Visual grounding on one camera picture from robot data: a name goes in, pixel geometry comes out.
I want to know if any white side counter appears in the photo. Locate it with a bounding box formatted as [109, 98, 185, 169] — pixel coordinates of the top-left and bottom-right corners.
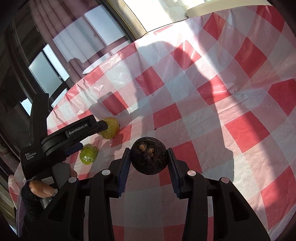
[186, 0, 271, 18]

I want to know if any dark mangosteen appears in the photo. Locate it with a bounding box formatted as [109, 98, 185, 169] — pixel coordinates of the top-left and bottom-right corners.
[130, 137, 167, 175]

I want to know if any left hand with black glove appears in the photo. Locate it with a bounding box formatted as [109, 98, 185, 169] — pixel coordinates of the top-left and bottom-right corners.
[18, 179, 55, 239]

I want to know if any red white checkered tablecloth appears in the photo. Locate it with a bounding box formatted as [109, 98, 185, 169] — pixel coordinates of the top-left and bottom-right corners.
[7, 3, 296, 241]

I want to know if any green half fruit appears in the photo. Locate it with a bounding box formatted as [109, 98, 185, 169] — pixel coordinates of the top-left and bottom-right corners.
[79, 144, 98, 165]

